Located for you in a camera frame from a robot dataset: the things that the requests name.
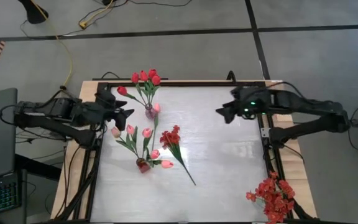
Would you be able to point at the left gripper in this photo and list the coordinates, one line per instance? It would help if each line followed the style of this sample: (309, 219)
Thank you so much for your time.
(101, 112)

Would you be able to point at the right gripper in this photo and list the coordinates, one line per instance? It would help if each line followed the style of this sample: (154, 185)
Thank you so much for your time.
(250, 98)

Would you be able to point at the peach pink artificial tulip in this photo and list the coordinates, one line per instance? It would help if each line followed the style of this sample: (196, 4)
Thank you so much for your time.
(116, 132)
(130, 129)

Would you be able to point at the long green stem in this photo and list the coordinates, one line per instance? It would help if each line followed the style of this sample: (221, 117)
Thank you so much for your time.
(147, 132)

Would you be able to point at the red glass vase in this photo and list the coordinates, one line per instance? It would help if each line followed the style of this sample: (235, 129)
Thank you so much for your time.
(143, 165)

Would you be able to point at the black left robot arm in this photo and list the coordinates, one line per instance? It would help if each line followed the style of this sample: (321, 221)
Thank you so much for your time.
(42, 119)

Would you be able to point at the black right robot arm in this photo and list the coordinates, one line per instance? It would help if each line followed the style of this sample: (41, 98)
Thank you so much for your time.
(306, 102)

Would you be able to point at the purple glass vase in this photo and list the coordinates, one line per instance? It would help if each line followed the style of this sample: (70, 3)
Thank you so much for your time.
(149, 114)

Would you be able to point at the black clamp knob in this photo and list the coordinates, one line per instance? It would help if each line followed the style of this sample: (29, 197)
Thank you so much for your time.
(231, 76)

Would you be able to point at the silver arm base bracket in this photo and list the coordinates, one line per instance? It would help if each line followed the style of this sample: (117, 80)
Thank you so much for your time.
(265, 132)

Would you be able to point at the black aluminium table frame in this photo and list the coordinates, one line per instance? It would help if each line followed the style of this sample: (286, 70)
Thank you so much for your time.
(197, 84)

